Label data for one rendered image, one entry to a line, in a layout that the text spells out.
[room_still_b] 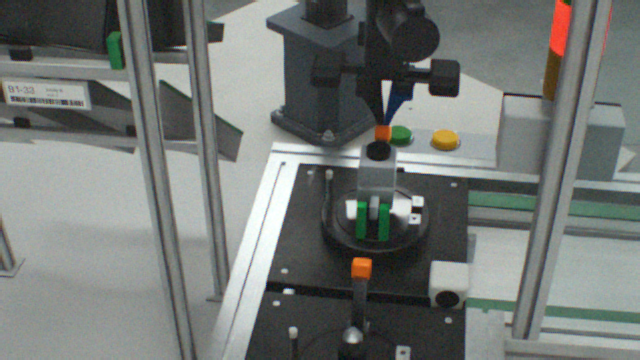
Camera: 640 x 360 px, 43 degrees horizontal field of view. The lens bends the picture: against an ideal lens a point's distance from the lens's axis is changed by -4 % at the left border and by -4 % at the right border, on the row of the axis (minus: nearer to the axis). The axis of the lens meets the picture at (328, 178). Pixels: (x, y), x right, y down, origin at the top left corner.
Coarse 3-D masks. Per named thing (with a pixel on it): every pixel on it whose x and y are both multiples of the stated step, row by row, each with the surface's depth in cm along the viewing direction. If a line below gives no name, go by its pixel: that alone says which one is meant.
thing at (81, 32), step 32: (0, 0) 79; (32, 0) 78; (64, 0) 77; (96, 0) 76; (160, 0) 86; (0, 32) 80; (32, 32) 79; (64, 32) 78; (96, 32) 77; (160, 32) 87
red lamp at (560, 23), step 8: (560, 8) 74; (568, 8) 73; (560, 16) 74; (568, 16) 73; (560, 24) 74; (552, 32) 76; (560, 32) 75; (552, 40) 76; (560, 40) 75; (552, 48) 76; (560, 48) 75
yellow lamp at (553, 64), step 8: (552, 56) 77; (560, 56) 76; (552, 64) 77; (560, 64) 76; (552, 72) 77; (544, 80) 79; (552, 80) 78; (544, 88) 79; (552, 88) 78; (552, 96) 79
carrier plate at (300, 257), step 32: (320, 192) 115; (416, 192) 115; (448, 192) 115; (288, 224) 109; (448, 224) 109; (288, 256) 105; (320, 256) 105; (416, 256) 105; (448, 256) 105; (288, 288) 101; (320, 288) 100; (352, 288) 100; (384, 288) 100; (416, 288) 100
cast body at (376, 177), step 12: (372, 144) 102; (384, 144) 102; (360, 156) 102; (372, 156) 101; (384, 156) 101; (396, 156) 103; (360, 168) 100; (372, 168) 100; (384, 168) 100; (360, 180) 102; (372, 180) 101; (384, 180) 101; (360, 192) 102; (372, 192) 102; (384, 192) 101; (372, 204) 101; (372, 216) 101
